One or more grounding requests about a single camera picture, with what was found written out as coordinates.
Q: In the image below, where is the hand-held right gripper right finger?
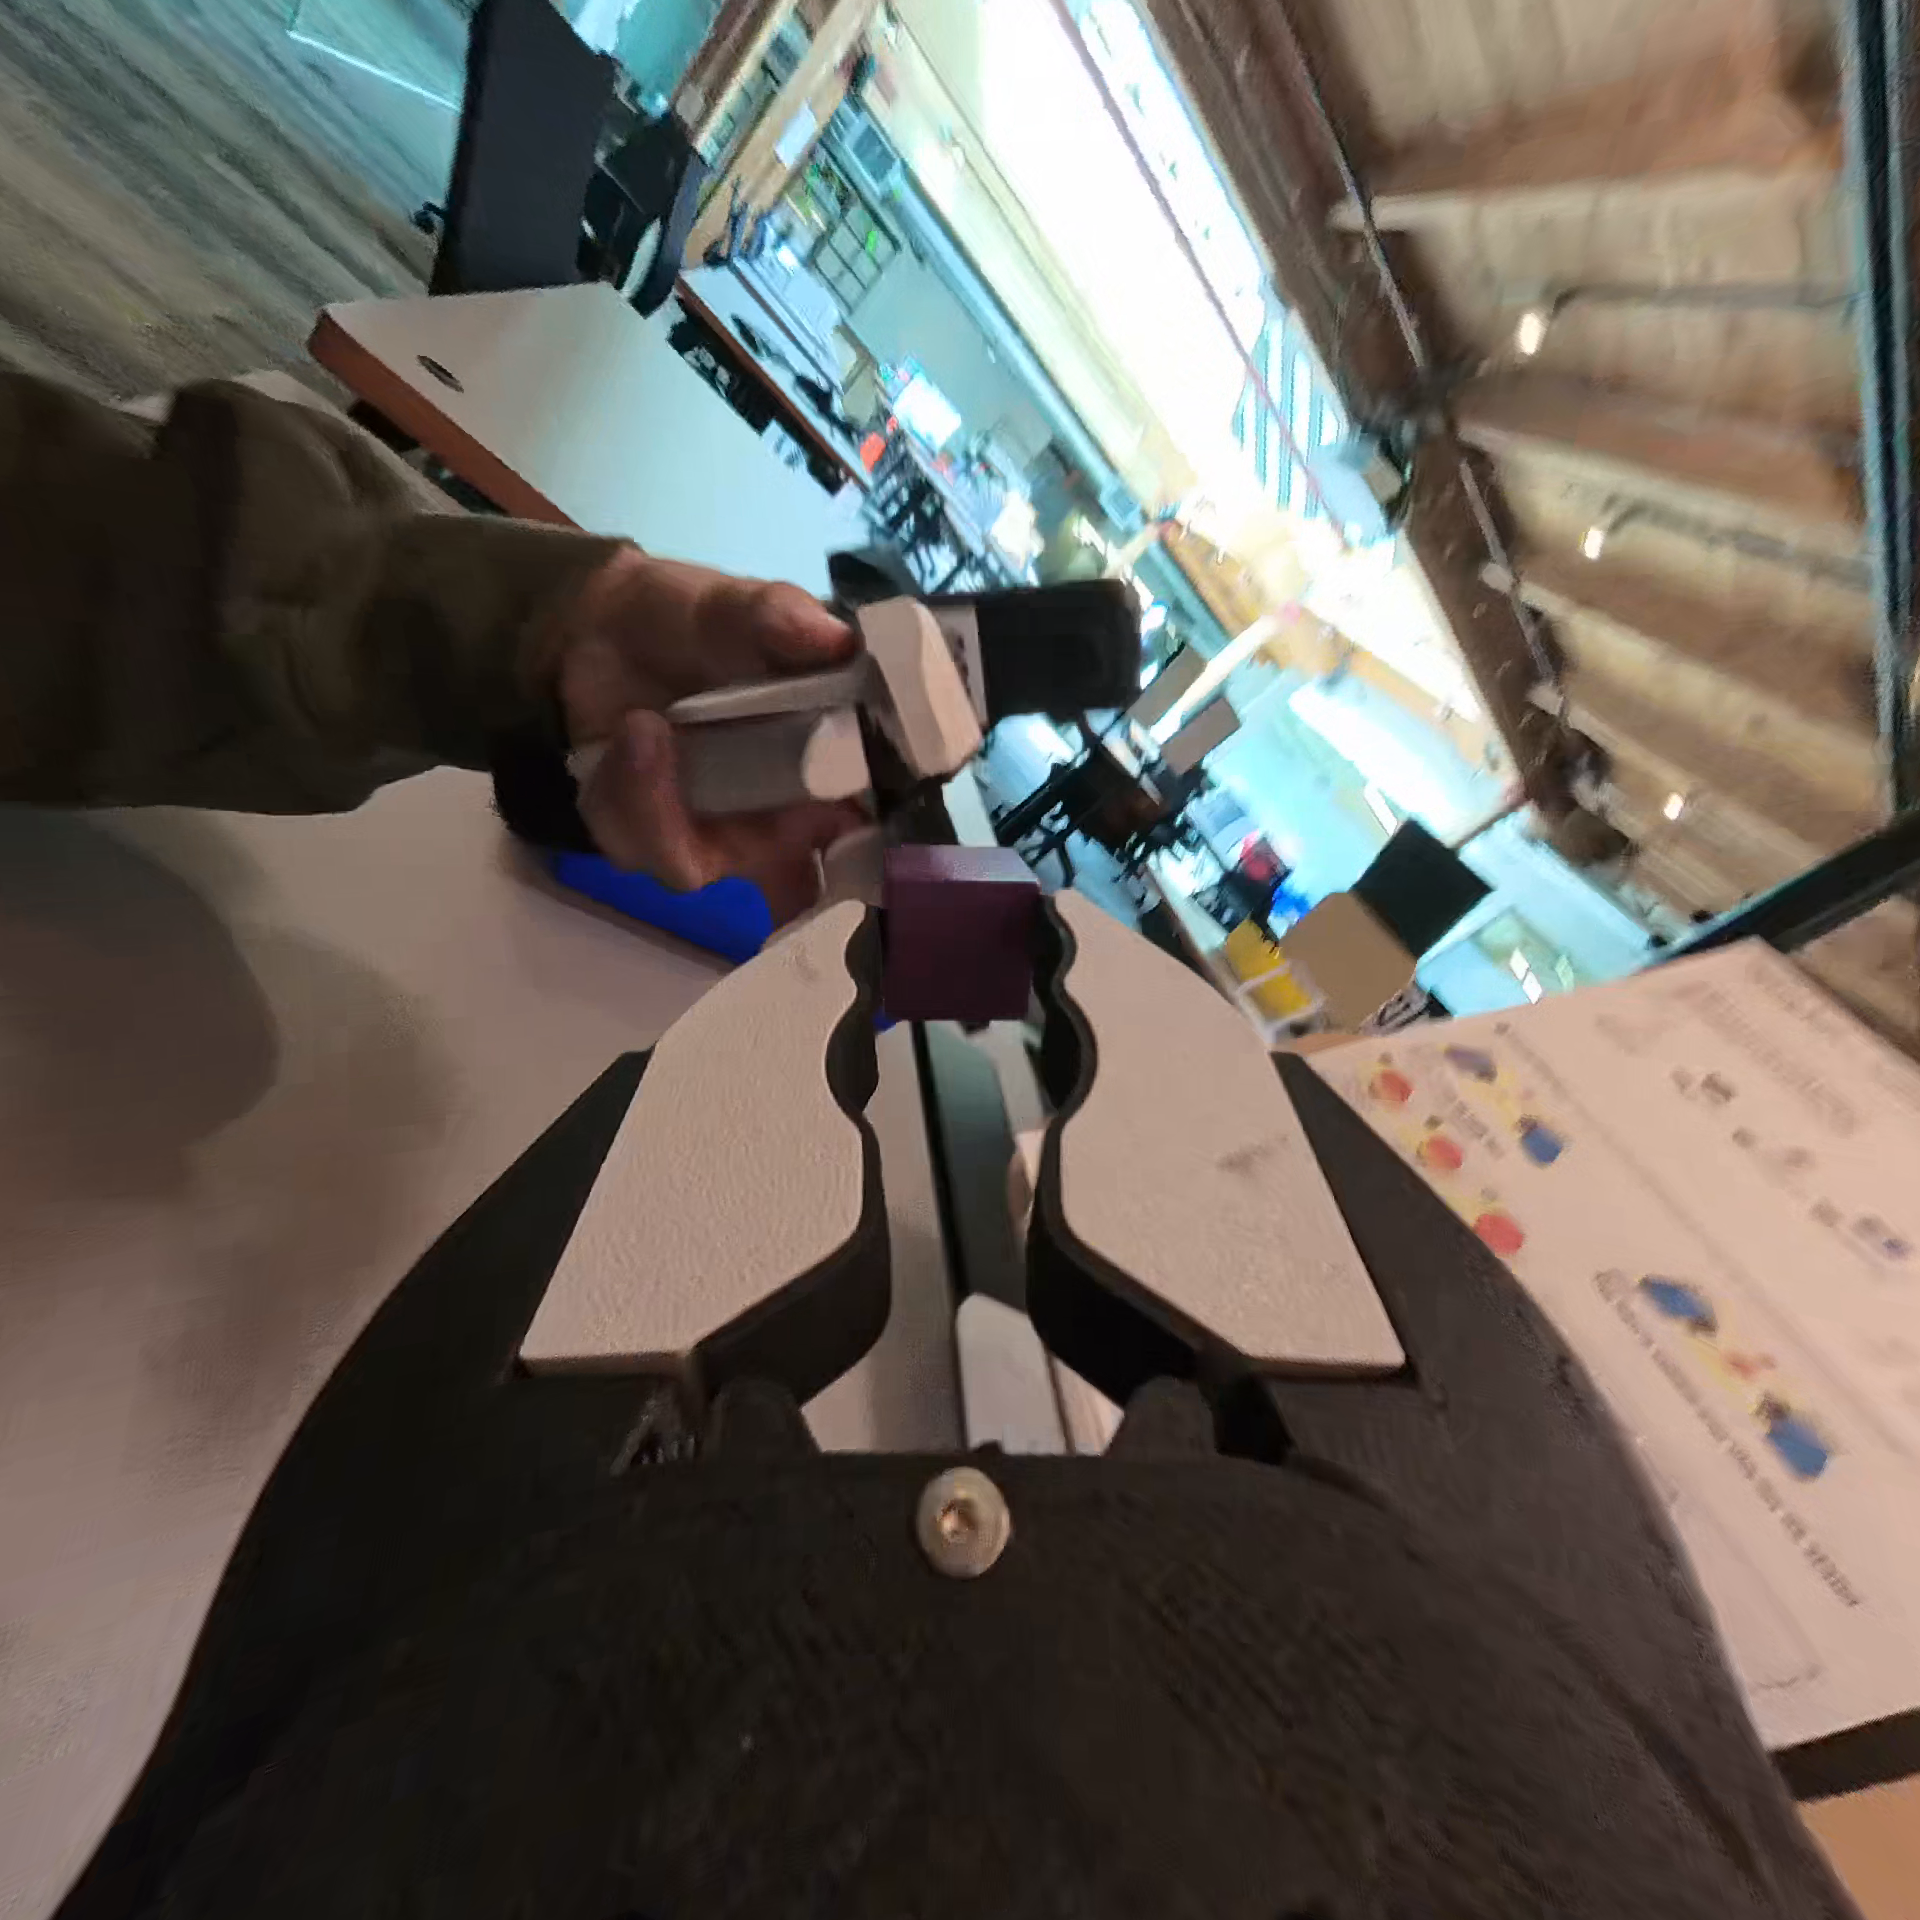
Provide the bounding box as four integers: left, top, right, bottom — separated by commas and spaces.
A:
1026, 893, 1412, 1407

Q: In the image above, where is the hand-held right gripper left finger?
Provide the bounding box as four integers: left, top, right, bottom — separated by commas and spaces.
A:
519, 897, 893, 1411

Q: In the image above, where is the purple cube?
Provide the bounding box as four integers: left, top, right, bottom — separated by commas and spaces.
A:
883, 844, 1047, 1030

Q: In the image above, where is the blue plastic bin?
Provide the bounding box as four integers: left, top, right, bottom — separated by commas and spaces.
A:
543, 846, 778, 965

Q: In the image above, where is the person's left forearm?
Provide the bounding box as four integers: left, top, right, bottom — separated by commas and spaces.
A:
0, 371, 639, 817

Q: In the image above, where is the person's left hand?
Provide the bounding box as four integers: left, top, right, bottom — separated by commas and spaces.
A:
556, 547, 888, 905

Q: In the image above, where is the yellow container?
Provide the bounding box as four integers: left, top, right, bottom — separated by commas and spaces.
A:
1221, 919, 1310, 1025

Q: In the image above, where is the black monitor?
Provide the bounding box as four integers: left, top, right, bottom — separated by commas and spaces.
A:
1352, 821, 1498, 957

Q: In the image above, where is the white background desk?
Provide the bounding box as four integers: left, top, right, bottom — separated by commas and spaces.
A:
309, 283, 879, 532

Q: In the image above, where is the printed instruction sheet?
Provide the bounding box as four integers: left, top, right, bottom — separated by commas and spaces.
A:
1303, 939, 1920, 1750

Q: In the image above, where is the black office chair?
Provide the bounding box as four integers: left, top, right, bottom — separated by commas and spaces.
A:
577, 114, 710, 319

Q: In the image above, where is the black partition panel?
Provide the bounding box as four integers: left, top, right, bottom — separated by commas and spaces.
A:
430, 0, 620, 301

